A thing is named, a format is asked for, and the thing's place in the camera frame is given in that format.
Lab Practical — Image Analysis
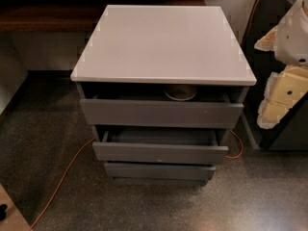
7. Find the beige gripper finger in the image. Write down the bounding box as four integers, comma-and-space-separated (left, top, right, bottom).
257, 65, 308, 129
254, 26, 277, 52

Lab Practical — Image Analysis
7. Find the grey top drawer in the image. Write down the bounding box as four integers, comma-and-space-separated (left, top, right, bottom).
80, 99, 244, 129

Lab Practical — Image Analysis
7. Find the grey drawer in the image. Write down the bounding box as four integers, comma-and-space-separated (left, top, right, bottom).
104, 163, 216, 181
93, 127, 228, 165
80, 99, 244, 129

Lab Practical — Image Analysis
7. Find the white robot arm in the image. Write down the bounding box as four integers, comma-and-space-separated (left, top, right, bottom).
254, 0, 308, 129

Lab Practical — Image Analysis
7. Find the grey middle drawer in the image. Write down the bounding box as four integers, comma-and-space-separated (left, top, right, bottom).
93, 127, 228, 165

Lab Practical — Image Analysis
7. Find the grey drawer cabinet white top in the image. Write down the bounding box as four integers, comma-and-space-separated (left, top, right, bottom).
71, 5, 256, 185

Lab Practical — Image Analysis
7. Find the grey bottom drawer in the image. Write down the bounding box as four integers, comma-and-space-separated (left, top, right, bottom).
104, 163, 216, 181

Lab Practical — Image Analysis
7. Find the white bowl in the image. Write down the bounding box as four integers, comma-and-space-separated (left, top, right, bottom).
164, 85, 197, 101

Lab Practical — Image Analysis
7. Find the dark wooden bench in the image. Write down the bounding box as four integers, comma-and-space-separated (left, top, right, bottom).
0, 0, 206, 33

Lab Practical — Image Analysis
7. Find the small black object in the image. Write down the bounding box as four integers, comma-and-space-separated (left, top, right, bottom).
0, 204, 8, 221

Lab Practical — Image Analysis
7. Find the orange cable on wall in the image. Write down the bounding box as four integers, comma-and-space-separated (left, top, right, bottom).
241, 0, 273, 46

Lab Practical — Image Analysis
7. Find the orange cable on floor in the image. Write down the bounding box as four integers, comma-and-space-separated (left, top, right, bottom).
29, 129, 244, 231

